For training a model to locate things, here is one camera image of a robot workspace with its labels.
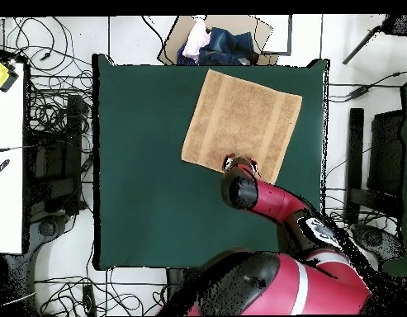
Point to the tan terry towel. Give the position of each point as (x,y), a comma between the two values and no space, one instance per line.
(239,115)

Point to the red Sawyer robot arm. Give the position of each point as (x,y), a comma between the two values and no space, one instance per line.
(272,198)

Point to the dark green table cloth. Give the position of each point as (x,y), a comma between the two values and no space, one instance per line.
(140,165)

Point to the blue denim jeans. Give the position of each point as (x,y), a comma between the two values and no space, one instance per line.
(229,46)

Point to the brown cardboard box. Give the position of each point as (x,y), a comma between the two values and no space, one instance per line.
(256,36)

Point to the pale pink garment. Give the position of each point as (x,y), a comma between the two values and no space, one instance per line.
(194,43)

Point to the black power strip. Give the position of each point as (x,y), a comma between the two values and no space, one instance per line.
(89,297)

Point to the black tripod stand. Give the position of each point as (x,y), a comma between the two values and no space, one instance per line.
(401,24)

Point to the white side table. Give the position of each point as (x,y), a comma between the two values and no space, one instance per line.
(6,198)

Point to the yellow emergency stop button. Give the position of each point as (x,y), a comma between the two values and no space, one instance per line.
(0,74)

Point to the black chair frame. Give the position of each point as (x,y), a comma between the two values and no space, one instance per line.
(355,148)
(74,132)

